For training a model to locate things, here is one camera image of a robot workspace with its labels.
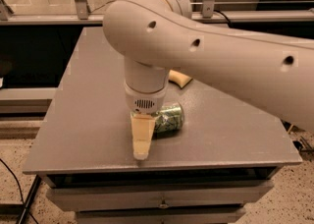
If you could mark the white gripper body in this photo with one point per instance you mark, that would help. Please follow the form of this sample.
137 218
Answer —
144 101

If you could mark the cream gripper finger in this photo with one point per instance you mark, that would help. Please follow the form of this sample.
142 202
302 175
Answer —
142 129

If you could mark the green soda can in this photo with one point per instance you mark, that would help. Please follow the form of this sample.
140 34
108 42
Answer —
169 118

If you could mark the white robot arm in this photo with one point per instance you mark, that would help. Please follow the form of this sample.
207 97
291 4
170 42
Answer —
274 73

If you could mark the yellow wavy sponge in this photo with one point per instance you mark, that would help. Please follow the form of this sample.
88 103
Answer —
178 78

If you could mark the grey table drawer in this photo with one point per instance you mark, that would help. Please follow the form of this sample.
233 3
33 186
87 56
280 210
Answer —
159 196

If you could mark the grey metal rail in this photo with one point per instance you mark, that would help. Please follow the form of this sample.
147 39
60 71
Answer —
96 19

